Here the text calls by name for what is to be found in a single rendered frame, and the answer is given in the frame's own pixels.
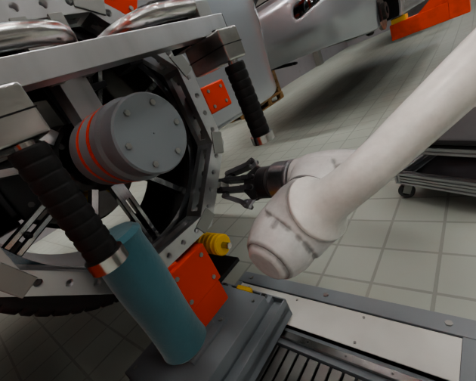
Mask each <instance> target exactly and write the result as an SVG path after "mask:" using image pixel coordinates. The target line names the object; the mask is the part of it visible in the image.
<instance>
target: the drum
mask: <svg viewBox="0 0 476 381"><path fill-rule="evenodd" d="M186 146H187V134H186V130H185V127H184V123H183V121H182V118H181V117H180V115H179V113H178V112H177V110H176V109H175V108H174V107H173V106H172V105H171V104H170V103H169V102H168V101H167V100H166V99H164V98H162V97H160V96H159V95H157V94H153V93H150V92H145V91H140V92H135V93H132V94H129V95H127V96H125V97H120V98H116V99H113V100H111V101H110V102H108V103H107V104H105V105H103V106H102V107H100V108H99V109H97V110H96V111H94V112H93V113H91V114H90V115H88V116H87V117H85V118H84V119H83V120H82V121H81V122H79V123H78V124H77V125H76V126H75V128H74V129H73V131H72V133H71V135H70V141H69V149H70V156H71V158H72V161H73V163H74V164H75V166H76V168H77V169H78V170H79V171H80V172H81V173H82V174H83V175H84V176H85V177H86V178H89V179H90V180H92V181H94V182H97V183H99V184H108V185H112V184H125V183H129V182H136V181H145V180H149V179H152V178H155V177H156V176H158V175H160V174H164V173H167V172H169V171H171V170H173V169H174V168H175V167H176V166H177V165H178V164H179V163H180V161H181V160H182V158H183V156H184V153H185V150H186Z"/></svg>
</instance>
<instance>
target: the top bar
mask: <svg viewBox="0 0 476 381"><path fill-rule="evenodd" d="M224 27H227V24H226V22H225V20H224V16H223V14H222V13H219V14H212V15H208V16H204V17H197V18H193V19H189V20H182V21H178V22H174V23H167V24H163V25H158V26H152V27H147V28H143V29H136V30H132V31H128V32H124V33H117V34H113V35H110V36H103V37H99V38H95V39H88V40H84V41H80V42H73V43H69V44H65V45H58V46H54V47H50V48H43V49H39V50H34V51H28V52H23V53H19V54H12V55H8V56H4V57H0V85H3V84H8V83H11V82H18V83H19V84H21V86H22V87H23V89H24V90H25V92H28V91H32V90H36V89H38V88H43V87H46V86H49V85H53V84H57V83H59V82H64V81H67V80H70V79H74V78H78V77H80V76H85V75H88V74H91V73H96V72H98V71H101V70H106V69H109V68H112V67H117V66H119V65H123V64H127V63H130V62H133V61H136V60H140V59H144V58H146V57H151V56H154V55H157V54H161V53H164V52H167V51H172V50H175V49H178V48H183V47H185V46H188V45H193V44H196V43H197V42H199V41H200V40H202V39H204V38H205V37H206V36H208V35H209V34H211V33H212V31H213V30H215V29H221V28H224Z"/></svg>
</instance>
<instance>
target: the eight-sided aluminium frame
mask: <svg viewBox="0 0 476 381"><path fill-rule="evenodd" d="M55 12H62V13H63V15H64V17H65V18H66V21H67V23H68V24H69V25H70V28H73V27H77V26H80V27H82V28H84V29H86V30H87V31H89V32H90V33H92V34H94V35H96V36H99V35H100V34H101V33H102V32H103V31H104V30H105V29H106V28H107V27H108V26H109V25H111V24H112V23H113V22H115V21H116V20H118V19H119V18H120V17H122V16H124V15H125V14H123V13H122V12H121V11H118V10H117V9H115V8H113V7H111V6H109V5H107V4H105V3H104V0H0V23H1V22H7V21H9V20H8V19H9V18H13V17H26V18H27V20H44V19H48V16H47V14H49V13H55ZM143 61H144V62H143V64H144V65H146V66H148V67H149V68H151V69H153V70H155V71H156V72H158V73H160V74H161V75H163V76H164V77H165V80H166V82H167V83H168V86H169V88H170V90H171V92H172V94H173V96H174V98H175V100H176V102H177V104H178V106H179V108H180V110H181V112H182V114H183V116H184V119H185V121H186V123H187V125H188V127H189V129H190V131H191V133H192V135H193V137H194V139H195V141H196V143H197V147H198V149H197V154H196V162H195V167H194V172H193V180H192V185H191V190H190V199H189V203H188V208H187V215H186V217H185V218H183V219H182V220H181V221H180V222H179V223H177V224H176V225H175V226H174V227H173V228H172V229H171V230H170V231H168V232H167V233H166V234H165V235H163V236H162V237H161V238H160V239H158V240H157V241H156V242H155V243H154V244H153V247H154V249H155V250H156V251H157V252H158V254H159V256H160V257H161V259H162V260H163V261H164V263H165V265H166V267H167V268H168V267H169V266H170V265H171V264H172V263H173V262H174V261H175V260H176V259H177V258H178V257H179V256H181V255H182V254H183V253H184V252H185V251H186V250H187V249H188V248H189V247H190V246H191V245H192V244H193V243H194V242H195V241H196V240H198V239H199V238H200V237H201V236H202V235H203V234H205V233H206V232H207V230H208V229H209V228H210V227H211V226H212V220H213V218H214V216H215V214H214V209H215V200H216V194H217V189H218V179H219V174H220V168H221V159H222V153H223V152H224V140H223V138H222V137H221V132H220V131H219V130H218V127H217V125H216V123H215V121H214V118H213V116H212V114H211V111H210V109H209V107H208V105H207V103H206V100H205V98H204V96H203V94H202V92H201V89H200V87H199V85H198V83H197V80H196V78H195V76H194V74H193V71H192V69H193V68H192V66H190V65H189V63H188V61H187V58H186V57H185V56H184V55H182V54H180V55H178V56H174V55H173V53H172V51H167V52H164V53H161V54H157V55H154V56H151V57H146V58H144V59H143ZM100 294H113V292H112V291H111V289H110V288H109V287H108V286H107V284H106V282H105V281H104V279H103V278H102V277H99V278H93V277H92V276H91V274H90V273H89V272H88V270H87V269H86V268H85V267H79V266H58V265H18V264H14V262H13V261H12V260H11V259H10V258H9V257H8V255H7V254H6V253H5V252H4V251H3V250H2V248H1V247H0V297H18V298H21V299H22V298H23V297H24V296H74V295H100Z"/></svg>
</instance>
